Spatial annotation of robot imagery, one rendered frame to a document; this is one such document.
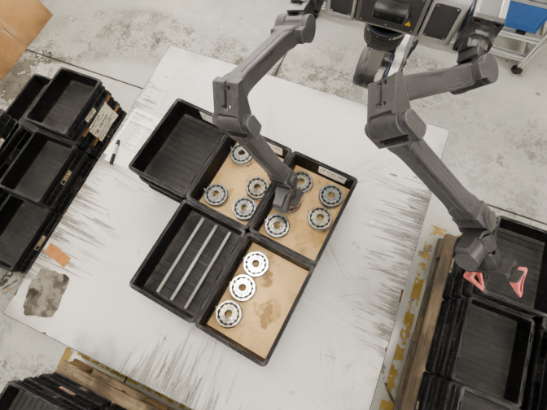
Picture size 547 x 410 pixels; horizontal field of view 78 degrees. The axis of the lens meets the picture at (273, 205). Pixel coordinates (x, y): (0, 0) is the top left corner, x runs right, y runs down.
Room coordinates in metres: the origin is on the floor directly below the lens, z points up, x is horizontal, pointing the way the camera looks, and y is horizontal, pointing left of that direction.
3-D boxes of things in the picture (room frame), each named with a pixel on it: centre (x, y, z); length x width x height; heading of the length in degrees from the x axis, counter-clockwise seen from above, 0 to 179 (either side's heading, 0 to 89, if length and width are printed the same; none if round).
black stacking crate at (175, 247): (0.28, 0.36, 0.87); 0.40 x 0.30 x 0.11; 143
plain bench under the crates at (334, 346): (0.49, 0.17, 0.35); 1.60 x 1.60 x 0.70; 59
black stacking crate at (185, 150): (0.78, 0.36, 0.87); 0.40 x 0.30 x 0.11; 143
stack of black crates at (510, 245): (0.09, -1.10, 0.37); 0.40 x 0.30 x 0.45; 149
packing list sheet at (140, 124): (1.00, 0.65, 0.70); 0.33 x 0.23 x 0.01; 149
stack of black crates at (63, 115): (1.42, 1.13, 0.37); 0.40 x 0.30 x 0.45; 149
